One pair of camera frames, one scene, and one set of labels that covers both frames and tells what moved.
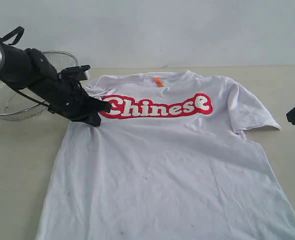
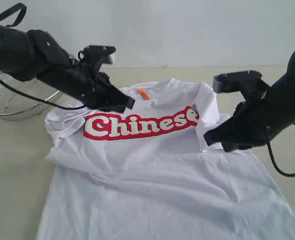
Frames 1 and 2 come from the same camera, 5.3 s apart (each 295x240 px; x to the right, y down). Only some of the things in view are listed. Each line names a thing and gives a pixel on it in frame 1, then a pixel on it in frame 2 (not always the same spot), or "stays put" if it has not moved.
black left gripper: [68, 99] to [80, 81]
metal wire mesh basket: [8, 101] stays put
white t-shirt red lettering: [167, 162] stays put
